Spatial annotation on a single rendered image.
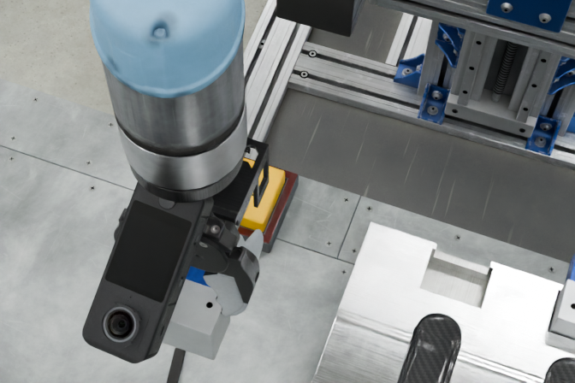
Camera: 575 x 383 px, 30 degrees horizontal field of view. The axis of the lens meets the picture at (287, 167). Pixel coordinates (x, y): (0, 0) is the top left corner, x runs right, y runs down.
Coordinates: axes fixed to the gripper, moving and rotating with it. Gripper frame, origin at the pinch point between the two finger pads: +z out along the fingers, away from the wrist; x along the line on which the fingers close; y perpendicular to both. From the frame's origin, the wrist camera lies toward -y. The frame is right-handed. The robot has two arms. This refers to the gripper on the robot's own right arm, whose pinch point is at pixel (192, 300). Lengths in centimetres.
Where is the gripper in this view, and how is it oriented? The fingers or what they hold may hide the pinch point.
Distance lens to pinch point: 82.2
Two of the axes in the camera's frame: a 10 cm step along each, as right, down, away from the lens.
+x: -9.4, -3.1, 1.6
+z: -0.1, 5.0, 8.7
